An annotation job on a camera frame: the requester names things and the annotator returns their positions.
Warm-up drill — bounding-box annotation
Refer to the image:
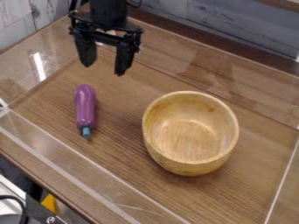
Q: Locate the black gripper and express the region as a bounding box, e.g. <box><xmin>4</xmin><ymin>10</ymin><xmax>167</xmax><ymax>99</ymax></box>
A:
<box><xmin>69</xmin><ymin>11</ymin><xmax>144</xmax><ymax>76</ymax></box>

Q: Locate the black cable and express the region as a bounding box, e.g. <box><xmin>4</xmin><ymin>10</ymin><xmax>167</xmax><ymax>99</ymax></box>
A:
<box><xmin>0</xmin><ymin>194</ymin><xmax>28</xmax><ymax>224</ymax></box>

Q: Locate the clear acrylic tray wall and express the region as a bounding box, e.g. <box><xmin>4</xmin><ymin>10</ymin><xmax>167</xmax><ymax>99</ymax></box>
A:
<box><xmin>0</xmin><ymin>108</ymin><xmax>189</xmax><ymax>224</ymax></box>

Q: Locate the yellow black equipment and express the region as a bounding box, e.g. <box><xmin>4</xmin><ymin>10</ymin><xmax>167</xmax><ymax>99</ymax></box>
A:
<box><xmin>24</xmin><ymin>192</ymin><xmax>84</xmax><ymax>224</ymax></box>

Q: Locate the purple toy eggplant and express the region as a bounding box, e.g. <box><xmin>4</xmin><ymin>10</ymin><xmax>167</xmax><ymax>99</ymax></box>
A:
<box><xmin>74</xmin><ymin>84</ymin><xmax>96</xmax><ymax>138</ymax></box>

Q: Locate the brown wooden bowl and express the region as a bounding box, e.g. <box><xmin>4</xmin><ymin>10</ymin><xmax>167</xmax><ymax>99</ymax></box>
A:
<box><xmin>142</xmin><ymin>91</ymin><xmax>239</xmax><ymax>176</ymax></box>

